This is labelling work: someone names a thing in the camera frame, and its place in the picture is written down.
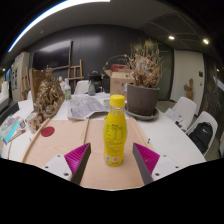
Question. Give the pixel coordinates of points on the dried plant in grey pot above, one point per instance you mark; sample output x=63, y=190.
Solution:
x=142, y=98

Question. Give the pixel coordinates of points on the brown cardboard box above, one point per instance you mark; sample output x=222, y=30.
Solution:
x=118, y=83

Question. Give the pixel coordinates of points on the clear bottle with green label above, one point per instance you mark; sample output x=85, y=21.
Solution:
x=67, y=90

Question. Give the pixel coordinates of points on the round ceiling spotlight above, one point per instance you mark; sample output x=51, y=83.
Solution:
x=171, y=37
x=205, y=41

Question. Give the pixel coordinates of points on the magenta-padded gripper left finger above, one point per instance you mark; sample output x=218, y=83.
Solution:
x=77, y=158

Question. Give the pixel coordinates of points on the wooden easel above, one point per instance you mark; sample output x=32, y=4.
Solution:
x=25, y=83
x=76, y=78

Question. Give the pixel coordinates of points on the black kettle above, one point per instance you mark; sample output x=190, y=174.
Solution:
x=95, y=79

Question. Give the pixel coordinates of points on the black foam blocks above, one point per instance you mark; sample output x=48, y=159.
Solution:
x=7, y=111

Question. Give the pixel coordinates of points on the flat round red coaster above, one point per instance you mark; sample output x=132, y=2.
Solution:
x=47, y=131

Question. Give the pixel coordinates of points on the printed newspaper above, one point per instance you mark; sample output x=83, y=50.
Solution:
x=85, y=106

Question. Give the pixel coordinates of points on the red box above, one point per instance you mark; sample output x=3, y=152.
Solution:
x=117, y=67

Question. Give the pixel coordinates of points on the small paint jar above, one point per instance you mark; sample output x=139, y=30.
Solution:
x=22, y=124

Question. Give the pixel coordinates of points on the colourful painted sheet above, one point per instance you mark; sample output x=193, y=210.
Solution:
x=8, y=128

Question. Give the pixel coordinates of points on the dark wall board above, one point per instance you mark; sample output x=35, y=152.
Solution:
x=53, y=55

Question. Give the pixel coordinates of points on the black backpack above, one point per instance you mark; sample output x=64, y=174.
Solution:
x=201, y=136

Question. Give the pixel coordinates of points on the white paper sheets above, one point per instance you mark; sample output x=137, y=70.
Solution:
x=174, y=116

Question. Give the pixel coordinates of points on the yellow drink bottle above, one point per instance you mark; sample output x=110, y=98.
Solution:
x=115, y=133

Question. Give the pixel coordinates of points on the light wooden drawing board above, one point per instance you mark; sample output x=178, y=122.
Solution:
x=66, y=141

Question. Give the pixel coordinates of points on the long ceiling light strip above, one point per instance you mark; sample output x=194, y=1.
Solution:
x=46, y=15

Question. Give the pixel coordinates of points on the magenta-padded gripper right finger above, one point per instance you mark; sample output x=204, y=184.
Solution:
x=146, y=158

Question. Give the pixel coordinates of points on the white plastic chair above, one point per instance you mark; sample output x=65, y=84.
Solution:
x=186, y=108
x=208, y=117
x=81, y=87

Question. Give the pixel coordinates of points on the grey plant saucer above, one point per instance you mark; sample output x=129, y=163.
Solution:
x=146, y=117

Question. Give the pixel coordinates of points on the white cabinet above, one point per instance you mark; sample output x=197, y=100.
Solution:
x=20, y=75

